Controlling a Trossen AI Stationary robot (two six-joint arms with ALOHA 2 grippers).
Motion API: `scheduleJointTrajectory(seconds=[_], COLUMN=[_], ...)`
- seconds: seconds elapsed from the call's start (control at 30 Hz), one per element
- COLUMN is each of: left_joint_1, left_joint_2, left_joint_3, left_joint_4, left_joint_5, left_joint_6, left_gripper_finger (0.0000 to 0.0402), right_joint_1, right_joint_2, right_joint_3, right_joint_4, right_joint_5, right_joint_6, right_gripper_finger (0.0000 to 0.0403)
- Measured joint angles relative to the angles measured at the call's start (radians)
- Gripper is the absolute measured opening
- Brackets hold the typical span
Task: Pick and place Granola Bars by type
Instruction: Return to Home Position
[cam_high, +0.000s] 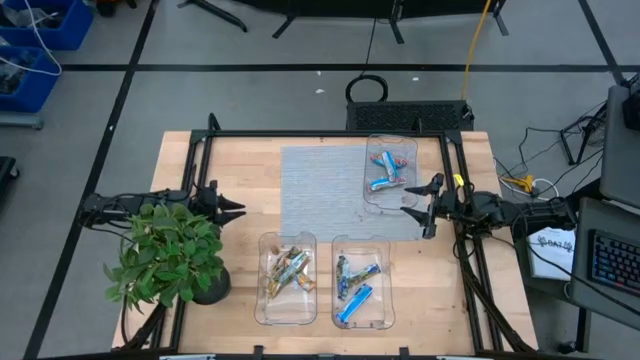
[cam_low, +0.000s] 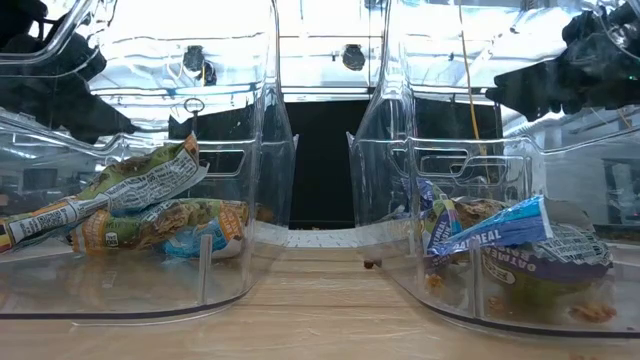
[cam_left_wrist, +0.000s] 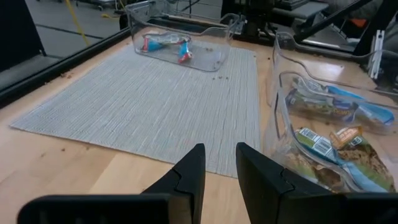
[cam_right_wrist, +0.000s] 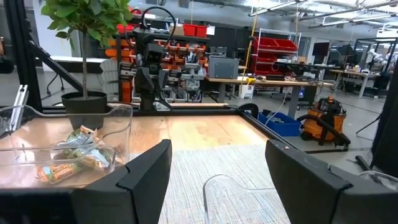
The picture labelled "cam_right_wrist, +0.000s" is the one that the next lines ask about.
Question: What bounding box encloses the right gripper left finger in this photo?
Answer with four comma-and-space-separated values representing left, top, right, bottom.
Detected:
71, 139, 174, 224

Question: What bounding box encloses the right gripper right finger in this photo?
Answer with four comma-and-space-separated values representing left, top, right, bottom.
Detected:
264, 139, 398, 224

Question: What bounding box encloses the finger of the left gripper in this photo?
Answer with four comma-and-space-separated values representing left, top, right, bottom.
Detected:
158, 70, 170, 92
135, 67, 155, 94

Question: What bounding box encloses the green yellow granola bar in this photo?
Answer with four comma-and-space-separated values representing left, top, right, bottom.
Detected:
57, 124, 105, 147

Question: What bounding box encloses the orange parts bin rack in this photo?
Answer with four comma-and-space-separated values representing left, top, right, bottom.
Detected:
104, 36, 206, 104

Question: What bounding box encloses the red parts bin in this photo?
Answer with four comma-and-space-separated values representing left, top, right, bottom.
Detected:
195, 25, 208, 39
183, 24, 197, 38
117, 24, 135, 35

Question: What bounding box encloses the clear plastic storage bin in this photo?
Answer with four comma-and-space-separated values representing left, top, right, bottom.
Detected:
0, 103, 134, 190

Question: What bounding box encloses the grey metal box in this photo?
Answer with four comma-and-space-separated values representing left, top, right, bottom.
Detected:
208, 55, 240, 80

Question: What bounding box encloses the grey woven mat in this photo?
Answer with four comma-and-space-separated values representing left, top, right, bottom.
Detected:
124, 143, 299, 224

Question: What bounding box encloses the green potted plant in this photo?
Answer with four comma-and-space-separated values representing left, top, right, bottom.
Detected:
40, 0, 134, 131

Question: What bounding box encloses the white table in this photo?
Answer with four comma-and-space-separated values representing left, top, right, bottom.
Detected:
46, 55, 108, 75

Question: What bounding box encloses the black floor tube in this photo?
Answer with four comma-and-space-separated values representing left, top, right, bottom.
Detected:
354, 154, 373, 172

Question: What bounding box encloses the clear plastic bag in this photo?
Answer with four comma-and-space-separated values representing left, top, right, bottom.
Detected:
201, 169, 398, 224

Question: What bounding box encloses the blue storage crate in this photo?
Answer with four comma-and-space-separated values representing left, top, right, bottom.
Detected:
257, 111, 302, 138

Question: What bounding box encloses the orange shop vacuum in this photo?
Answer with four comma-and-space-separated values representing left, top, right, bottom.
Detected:
296, 95, 352, 148

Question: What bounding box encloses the white bucket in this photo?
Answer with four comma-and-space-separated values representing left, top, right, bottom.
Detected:
239, 83, 256, 100

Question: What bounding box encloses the black backdrop screen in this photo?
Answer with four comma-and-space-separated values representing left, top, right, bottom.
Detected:
371, 58, 398, 179

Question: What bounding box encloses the wooden workbench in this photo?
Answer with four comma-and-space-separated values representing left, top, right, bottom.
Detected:
205, 75, 335, 119

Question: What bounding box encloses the silver aluminium extrusion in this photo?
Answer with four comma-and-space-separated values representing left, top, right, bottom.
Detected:
9, 84, 30, 132

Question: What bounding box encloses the wooden lab table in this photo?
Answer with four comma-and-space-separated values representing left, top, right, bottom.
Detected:
329, 68, 382, 98

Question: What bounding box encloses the fluorescent ceiling light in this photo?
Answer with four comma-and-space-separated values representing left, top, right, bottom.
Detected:
321, 13, 393, 28
248, 0, 300, 17

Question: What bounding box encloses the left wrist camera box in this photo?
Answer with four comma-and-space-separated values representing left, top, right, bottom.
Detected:
144, 43, 164, 67

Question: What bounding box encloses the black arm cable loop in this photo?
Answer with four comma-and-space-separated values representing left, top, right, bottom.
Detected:
141, 6, 177, 43

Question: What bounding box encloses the white cable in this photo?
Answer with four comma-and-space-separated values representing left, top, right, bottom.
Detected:
263, 89, 290, 126

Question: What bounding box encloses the yellow hanging cable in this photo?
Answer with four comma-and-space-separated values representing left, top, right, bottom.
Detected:
241, 9, 260, 85

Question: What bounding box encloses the wire shelf with red bins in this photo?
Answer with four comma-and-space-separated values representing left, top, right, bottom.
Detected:
251, 27, 302, 77

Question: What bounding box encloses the black station frame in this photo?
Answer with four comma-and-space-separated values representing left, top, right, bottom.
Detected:
354, 37, 398, 73

